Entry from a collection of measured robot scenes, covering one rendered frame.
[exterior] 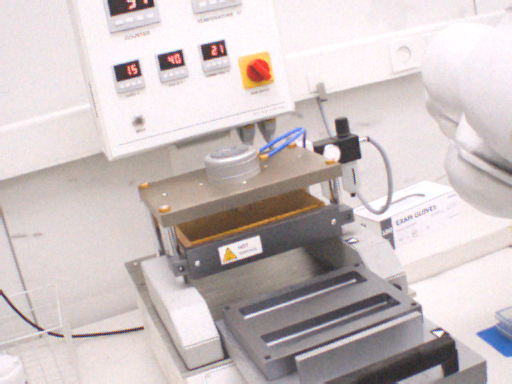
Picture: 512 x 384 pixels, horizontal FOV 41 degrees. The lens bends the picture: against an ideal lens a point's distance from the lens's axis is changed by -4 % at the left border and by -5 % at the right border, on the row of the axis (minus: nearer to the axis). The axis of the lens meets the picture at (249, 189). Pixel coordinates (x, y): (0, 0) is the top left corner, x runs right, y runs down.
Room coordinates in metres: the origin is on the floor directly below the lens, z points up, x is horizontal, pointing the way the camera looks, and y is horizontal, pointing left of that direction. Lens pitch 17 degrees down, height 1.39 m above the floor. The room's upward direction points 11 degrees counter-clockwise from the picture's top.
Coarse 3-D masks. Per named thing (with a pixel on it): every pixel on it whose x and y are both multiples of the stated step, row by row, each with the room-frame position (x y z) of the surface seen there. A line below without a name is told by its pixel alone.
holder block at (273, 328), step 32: (288, 288) 0.85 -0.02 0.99; (320, 288) 0.85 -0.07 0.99; (352, 288) 0.81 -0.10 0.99; (384, 288) 0.79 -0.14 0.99; (224, 320) 0.82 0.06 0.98; (256, 320) 0.77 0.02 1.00; (288, 320) 0.76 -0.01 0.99; (320, 320) 0.76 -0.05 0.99; (352, 320) 0.75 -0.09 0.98; (384, 320) 0.71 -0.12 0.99; (256, 352) 0.70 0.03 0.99; (288, 352) 0.68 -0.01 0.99
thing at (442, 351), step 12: (444, 336) 0.62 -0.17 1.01; (420, 348) 0.61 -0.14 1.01; (432, 348) 0.61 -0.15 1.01; (444, 348) 0.61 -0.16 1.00; (384, 360) 0.60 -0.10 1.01; (396, 360) 0.60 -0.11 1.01; (408, 360) 0.60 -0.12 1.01; (420, 360) 0.60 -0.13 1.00; (432, 360) 0.60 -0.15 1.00; (444, 360) 0.61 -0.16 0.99; (456, 360) 0.61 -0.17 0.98; (360, 372) 0.59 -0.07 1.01; (372, 372) 0.59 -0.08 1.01; (384, 372) 0.59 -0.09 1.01; (396, 372) 0.59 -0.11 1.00; (408, 372) 0.59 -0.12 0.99; (420, 372) 0.60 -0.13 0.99
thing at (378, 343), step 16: (400, 320) 0.67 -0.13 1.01; (416, 320) 0.68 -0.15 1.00; (224, 336) 0.80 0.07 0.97; (352, 336) 0.66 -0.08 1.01; (368, 336) 0.66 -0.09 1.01; (384, 336) 0.66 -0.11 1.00; (400, 336) 0.67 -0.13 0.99; (416, 336) 0.68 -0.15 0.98; (432, 336) 0.69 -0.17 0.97; (240, 352) 0.75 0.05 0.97; (320, 352) 0.64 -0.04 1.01; (336, 352) 0.65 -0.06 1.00; (352, 352) 0.65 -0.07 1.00; (368, 352) 0.66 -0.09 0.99; (384, 352) 0.66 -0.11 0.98; (400, 352) 0.67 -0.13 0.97; (464, 352) 0.64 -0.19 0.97; (240, 368) 0.75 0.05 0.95; (256, 368) 0.70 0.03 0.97; (304, 368) 0.64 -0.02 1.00; (320, 368) 0.64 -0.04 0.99; (336, 368) 0.65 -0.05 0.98; (352, 368) 0.65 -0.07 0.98; (432, 368) 0.63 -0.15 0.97; (464, 368) 0.61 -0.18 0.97; (480, 368) 0.62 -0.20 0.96
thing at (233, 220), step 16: (288, 192) 1.05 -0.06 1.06; (304, 192) 1.04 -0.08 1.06; (240, 208) 1.01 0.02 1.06; (256, 208) 1.01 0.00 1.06; (272, 208) 0.99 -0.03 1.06; (288, 208) 0.98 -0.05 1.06; (304, 208) 0.96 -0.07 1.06; (192, 224) 0.99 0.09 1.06; (208, 224) 0.98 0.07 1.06; (224, 224) 0.96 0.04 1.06; (240, 224) 0.95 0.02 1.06; (256, 224) 0.94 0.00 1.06; (192, 240) 0.92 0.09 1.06; (208, 240) 0.92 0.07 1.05
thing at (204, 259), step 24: (312, 216) 0.95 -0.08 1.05; (336, 216) 0.96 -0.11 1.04; (216, 240) 0.92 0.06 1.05; (240, 240) 0.92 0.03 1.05; (264, 240) 0.93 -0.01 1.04; (288, 240) 0.94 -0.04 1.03; (312, 240) 0.95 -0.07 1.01; (192, 264) 0.90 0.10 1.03; (216, 264) 0.91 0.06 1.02; (240, 264) 0.92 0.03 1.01
